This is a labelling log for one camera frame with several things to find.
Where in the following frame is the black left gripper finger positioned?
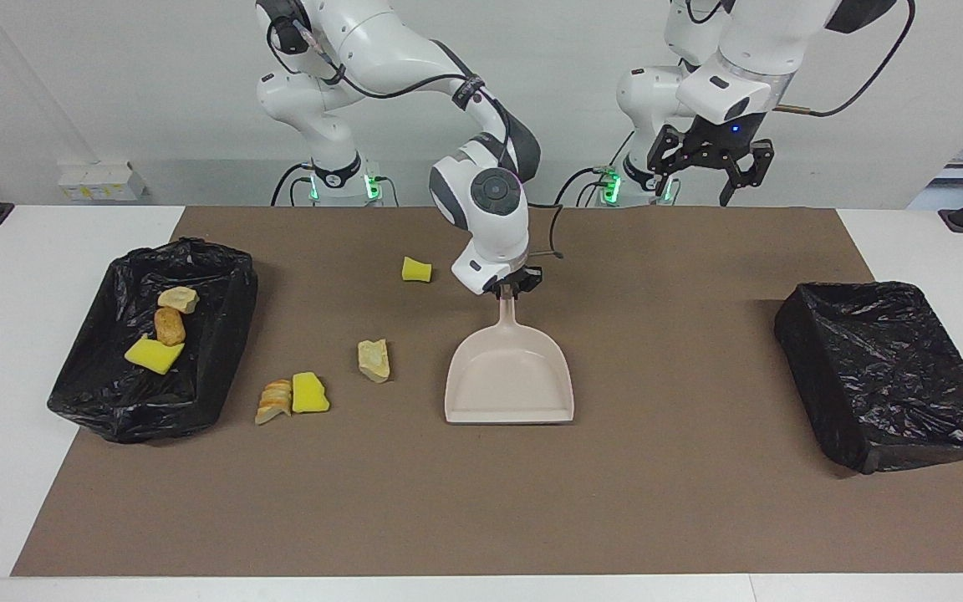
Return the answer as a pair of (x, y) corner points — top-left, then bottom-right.
(646, 125), (696, 179)
(719, 140), (776, 208)

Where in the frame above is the beige plastic dustpan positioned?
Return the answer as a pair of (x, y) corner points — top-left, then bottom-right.
(444, 288), (574, 425)

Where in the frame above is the pale bread chunk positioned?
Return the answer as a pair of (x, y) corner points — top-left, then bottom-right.
(357, 339), (392, 385)

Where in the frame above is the yellow sponge piece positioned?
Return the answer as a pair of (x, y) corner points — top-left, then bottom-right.
(292, 372), (331, 415)
(124, 334), (186, 375)

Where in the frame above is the striped bread slice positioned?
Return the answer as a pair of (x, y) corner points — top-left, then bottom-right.
(254, 379), (293, 426)

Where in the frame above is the pale round bread piece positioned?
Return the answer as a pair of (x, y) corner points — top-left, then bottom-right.
(157, 286), (200, 314)

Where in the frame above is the brown bread roll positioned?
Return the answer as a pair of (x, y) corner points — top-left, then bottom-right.
(154, 307), (187, 347)

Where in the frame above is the rectangular bin with black bag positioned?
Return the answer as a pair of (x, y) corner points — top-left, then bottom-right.
(774, 281), (963, 476)

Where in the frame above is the bin with crumpled black bag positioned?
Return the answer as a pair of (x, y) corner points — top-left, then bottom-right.
(47, 237), (259, 444)

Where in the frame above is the brown table mat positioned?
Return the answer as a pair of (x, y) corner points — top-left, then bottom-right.
(11, 207), (963, 578)

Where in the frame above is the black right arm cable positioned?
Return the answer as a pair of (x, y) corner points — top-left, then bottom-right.
(260, 0), (568, 262)

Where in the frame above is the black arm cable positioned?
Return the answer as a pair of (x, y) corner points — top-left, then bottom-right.
(260, 0), (568, 262)
(686, 0), (917, 118)

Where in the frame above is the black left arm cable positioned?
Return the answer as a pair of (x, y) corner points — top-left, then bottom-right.
(686, 0), (917, 118)

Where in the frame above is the black base cable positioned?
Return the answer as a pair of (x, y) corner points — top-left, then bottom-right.
(271, 163), (315, 207)
(554, 166), (616, 207)

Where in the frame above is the white wall socket box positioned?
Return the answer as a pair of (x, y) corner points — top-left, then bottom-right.
(58, 161), (148, 203)

